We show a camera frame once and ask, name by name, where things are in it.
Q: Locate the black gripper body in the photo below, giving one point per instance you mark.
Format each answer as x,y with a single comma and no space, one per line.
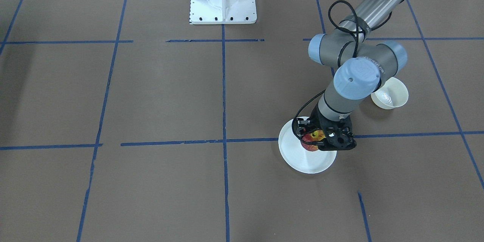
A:
317,121

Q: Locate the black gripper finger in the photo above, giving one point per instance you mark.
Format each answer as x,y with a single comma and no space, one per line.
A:
301,127
313,144

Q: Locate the red yellow apple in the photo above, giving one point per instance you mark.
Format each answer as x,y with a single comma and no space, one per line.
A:
315,136

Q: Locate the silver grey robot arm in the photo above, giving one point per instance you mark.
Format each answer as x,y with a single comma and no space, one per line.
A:
360,70

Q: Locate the white round plate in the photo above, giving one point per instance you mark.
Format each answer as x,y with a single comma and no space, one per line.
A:
300,159

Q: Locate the cream white bowl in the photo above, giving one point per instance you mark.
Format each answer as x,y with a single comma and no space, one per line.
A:
392,94

